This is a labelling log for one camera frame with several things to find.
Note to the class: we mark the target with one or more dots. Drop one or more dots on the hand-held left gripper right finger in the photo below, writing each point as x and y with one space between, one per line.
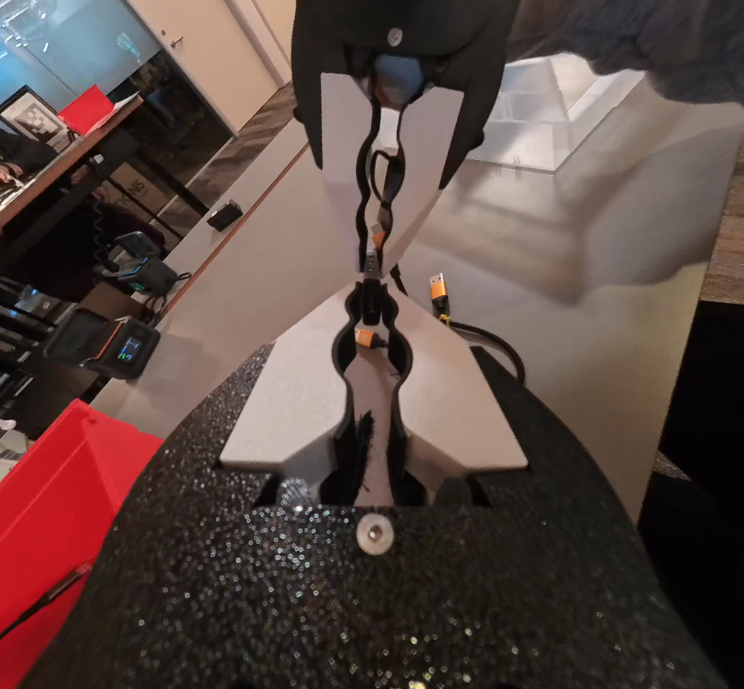
447 398

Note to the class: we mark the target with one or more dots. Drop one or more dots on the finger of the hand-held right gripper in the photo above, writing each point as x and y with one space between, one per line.
427 148
340 137

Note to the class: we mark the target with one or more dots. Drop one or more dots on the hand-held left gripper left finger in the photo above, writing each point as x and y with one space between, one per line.
296 398

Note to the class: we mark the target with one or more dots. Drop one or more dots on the clear plastic bin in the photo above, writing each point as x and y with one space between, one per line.
540 131

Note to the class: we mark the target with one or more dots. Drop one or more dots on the red plastic bin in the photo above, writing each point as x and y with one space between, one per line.
52 497

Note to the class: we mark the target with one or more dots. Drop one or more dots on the person's right forearm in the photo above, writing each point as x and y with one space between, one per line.
628 3

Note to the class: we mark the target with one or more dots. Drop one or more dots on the small black box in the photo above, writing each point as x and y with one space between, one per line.
224 217

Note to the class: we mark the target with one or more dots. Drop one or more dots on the white door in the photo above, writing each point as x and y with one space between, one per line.
203 32

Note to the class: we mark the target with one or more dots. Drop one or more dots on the black power station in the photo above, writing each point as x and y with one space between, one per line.
125 349

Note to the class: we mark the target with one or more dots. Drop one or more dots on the black battery charger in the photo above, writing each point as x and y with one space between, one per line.
145 273

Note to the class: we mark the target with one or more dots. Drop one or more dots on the red box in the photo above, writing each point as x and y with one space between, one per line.
87 111

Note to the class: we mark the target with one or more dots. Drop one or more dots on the long wooden table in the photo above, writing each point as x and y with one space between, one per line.
58 169

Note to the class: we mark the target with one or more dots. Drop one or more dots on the framed marker tag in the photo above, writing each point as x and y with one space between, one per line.
35 119

